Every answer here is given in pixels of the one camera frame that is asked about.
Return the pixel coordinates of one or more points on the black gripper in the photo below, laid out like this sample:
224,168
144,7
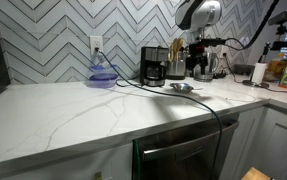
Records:
197,49

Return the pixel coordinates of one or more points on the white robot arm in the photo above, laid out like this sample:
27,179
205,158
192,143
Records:
193,16

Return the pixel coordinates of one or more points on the wooden spoon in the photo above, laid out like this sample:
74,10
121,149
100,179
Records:
176,45

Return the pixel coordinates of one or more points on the small metal bowl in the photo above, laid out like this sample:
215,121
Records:
181,87

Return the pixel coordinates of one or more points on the black coffee maker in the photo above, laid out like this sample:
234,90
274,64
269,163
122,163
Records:
153,66

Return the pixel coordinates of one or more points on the paper towel roll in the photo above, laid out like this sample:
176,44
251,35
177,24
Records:
256,79

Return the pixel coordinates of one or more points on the stainless dishwasher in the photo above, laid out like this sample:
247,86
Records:
193,152

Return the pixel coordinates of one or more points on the purple plastic container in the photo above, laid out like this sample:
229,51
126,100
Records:
103,77

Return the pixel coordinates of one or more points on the white wall outlet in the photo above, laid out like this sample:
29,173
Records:
96,42

